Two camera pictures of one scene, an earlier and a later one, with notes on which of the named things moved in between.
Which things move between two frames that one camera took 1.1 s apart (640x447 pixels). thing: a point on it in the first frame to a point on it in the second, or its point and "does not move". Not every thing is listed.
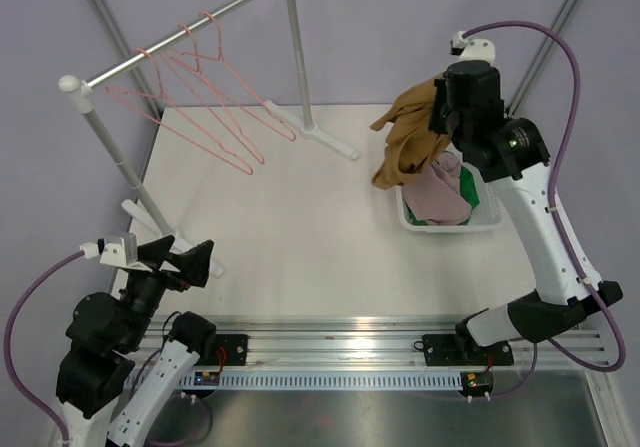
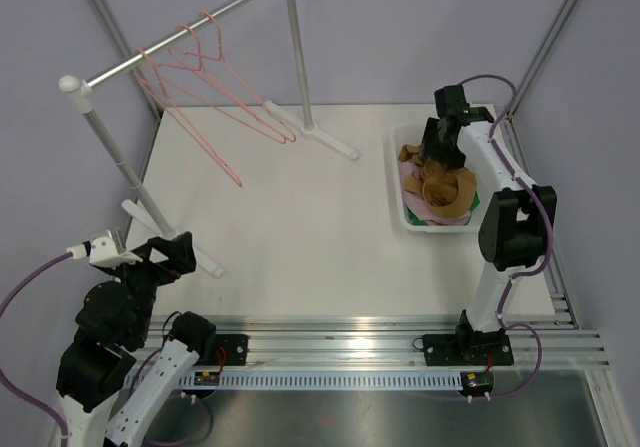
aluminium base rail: x=355 y=341 does not move
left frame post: x=100 y=2 does not move
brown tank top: x=411 y=145 to x=447 y=192
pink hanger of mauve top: x=168 y=58 to x=185 y=57
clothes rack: x=82 y=91 does not move
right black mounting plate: x=442 y=350 does not move
